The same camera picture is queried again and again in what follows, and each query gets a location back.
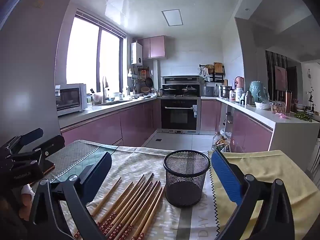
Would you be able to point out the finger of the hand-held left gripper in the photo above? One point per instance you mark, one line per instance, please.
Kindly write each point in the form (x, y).
(32, 134)
(51, 145)

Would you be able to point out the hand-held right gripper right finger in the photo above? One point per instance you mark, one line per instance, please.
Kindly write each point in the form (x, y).
(225, 175)

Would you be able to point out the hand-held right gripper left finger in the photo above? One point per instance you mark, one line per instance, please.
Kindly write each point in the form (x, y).
(96, 177)

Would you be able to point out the black mesh cup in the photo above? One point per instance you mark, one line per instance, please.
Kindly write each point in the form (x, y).
(186, 187)

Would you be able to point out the group of wooden chopsticks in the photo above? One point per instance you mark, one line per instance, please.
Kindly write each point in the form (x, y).
(130, 205)

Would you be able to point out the person's left hand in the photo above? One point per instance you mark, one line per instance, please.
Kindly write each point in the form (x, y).
(26, 198)

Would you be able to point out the dark slab with brown rim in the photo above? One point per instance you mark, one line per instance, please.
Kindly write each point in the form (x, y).
(49, 167)

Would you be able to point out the plastic oil bottle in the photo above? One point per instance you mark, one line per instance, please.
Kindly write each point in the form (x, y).
(216, 142)

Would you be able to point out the plastic bag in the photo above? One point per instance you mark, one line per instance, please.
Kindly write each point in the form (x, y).
(227, 141)

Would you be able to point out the patchwork printed tablecloth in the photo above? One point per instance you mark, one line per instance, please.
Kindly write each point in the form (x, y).
(140, 160)

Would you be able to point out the pink base cabinets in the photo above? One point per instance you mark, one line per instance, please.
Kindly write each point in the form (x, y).
(250, 132)
(105, 127)

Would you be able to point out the white microwave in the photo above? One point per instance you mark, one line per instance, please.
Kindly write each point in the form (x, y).
(70, 98)

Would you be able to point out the steel faucet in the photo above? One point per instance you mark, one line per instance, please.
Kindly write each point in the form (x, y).
(103, 90)

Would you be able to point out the black built-in oven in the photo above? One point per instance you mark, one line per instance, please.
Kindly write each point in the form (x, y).
(178, 113)

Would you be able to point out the white bowl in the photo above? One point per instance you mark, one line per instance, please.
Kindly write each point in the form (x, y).
(262, 105)

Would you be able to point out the grey refrigerator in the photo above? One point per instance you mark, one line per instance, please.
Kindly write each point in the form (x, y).
(32, 55)

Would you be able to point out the white container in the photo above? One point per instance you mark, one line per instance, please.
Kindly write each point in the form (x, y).
(239, 93)

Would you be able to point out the steel stockpot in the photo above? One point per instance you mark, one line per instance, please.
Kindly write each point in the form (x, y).
(225, 91)

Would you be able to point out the steel rice cooker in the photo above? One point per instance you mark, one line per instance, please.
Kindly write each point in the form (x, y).
(209, 91)

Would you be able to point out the clear food container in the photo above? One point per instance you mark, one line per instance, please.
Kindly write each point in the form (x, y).
(278, 107)

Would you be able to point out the teal appliance under plastic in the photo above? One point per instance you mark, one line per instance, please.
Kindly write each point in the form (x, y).
(257, 91)

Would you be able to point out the pot with glass lid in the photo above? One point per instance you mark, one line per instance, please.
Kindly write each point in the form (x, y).
(168, 88)
(189, 88)

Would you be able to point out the pink kettle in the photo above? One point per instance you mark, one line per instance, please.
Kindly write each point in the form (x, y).
(239, 82)

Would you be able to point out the kitchen window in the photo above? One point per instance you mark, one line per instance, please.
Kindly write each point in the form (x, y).
(82, 52)

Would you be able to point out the copper tumbler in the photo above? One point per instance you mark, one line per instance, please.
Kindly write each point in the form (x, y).
(288, 101)

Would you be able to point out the green leafy vegetables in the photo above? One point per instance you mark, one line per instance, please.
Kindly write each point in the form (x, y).
(303, 116)

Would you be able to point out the black steel range hood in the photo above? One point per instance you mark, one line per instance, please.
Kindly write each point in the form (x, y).
(180, 80)

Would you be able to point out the wooden cutting board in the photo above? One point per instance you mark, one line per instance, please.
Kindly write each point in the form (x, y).
(218, 67)

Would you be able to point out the black frying pan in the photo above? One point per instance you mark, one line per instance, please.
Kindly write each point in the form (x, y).
(149, 82)

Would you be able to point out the white water heater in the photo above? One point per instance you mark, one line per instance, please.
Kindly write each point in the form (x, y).
(136, 52)

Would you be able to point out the ceiling light panel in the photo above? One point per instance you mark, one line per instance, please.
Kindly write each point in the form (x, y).
(172, 18)

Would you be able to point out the black wall rack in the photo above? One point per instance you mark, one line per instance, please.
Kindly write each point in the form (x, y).
(215, 76)

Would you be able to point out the wall picture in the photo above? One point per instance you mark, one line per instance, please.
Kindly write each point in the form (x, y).
(280, 78)

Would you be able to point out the pink wall cabinet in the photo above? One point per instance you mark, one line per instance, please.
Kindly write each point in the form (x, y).
(153, 47)

